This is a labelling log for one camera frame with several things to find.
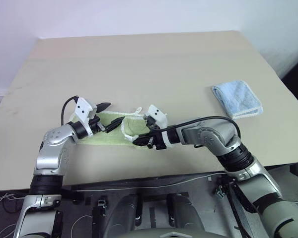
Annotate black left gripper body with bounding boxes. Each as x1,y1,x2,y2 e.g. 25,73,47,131
89,115,108,135

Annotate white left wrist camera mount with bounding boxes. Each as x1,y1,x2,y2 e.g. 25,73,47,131
73,98,98,136

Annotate long thin white cord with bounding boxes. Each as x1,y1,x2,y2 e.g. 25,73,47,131
72,172,223,193

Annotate grey robot torso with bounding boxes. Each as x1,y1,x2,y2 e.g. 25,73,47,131
119,229,226,238

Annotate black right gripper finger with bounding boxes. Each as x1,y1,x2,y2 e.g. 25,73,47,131
143,114,155,129
132,134,154,147

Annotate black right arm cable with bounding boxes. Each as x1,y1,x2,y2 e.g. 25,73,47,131
163,116,240,137

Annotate dark rounded shape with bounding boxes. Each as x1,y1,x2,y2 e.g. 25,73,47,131
105,193,144,238

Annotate green towel with white trim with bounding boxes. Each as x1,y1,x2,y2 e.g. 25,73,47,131
69,107,154,147

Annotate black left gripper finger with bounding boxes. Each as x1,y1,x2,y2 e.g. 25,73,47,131
105,117,125,134
96,102,112,113

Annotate tangled thin white wire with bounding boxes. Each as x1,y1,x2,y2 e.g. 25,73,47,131
0,192,18,238

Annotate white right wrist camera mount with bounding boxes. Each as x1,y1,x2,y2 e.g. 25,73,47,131
143,105,170,147

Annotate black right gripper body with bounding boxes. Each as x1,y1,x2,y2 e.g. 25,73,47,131
148,123,166,151

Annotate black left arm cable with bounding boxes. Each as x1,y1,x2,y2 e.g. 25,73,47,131
61,96,79,124

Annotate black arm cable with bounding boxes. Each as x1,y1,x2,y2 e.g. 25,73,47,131
163,116,240,137
61,96,79,124

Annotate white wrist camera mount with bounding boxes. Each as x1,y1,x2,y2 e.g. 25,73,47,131
143,105,170,147
73,98,98,136

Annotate folded light blue towel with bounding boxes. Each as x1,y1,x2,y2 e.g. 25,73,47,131
211,79,264,119

